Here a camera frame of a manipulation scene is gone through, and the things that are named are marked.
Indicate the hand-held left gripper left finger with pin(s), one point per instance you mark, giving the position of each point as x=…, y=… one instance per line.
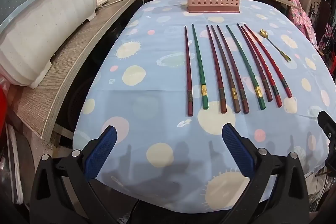
x=101, y=150

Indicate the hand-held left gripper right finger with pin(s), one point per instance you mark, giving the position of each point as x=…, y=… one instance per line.
x=237, y=148

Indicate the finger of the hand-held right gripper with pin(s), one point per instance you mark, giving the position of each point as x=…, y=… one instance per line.
x=328, y=124
x=332, y=153

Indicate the dark red chopstick grey band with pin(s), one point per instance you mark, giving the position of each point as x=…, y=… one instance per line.
x=265, y=85
x=242, y=94

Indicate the brown chopstick gold band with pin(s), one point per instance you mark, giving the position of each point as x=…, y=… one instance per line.
x=233, y=92

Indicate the green chopstick gold band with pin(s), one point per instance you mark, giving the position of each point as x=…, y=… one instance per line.
x=258, y=91
x=200, y=69

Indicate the bright red chopstick black band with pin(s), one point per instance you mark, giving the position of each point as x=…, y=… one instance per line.
x=284, y=82
x=275, y=90

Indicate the red-brown chopstick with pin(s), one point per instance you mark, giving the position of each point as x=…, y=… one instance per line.
x=215, y=69

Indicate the dark red patterned chopstick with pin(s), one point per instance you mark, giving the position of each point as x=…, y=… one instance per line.
x=188, y=77

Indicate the blue printed tablecloth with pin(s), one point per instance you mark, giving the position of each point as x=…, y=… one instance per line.
x=157, y=69

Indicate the black metal chair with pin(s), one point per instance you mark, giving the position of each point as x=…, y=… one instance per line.
x=321, y=16

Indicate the pink pineapple-print apron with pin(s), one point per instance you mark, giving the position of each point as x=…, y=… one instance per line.
x=299, y=14

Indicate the wooden side shelf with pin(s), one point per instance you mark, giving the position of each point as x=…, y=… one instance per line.
x=78, y=37

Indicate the white tub teal lid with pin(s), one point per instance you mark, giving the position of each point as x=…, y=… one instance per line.
x=39, y=29

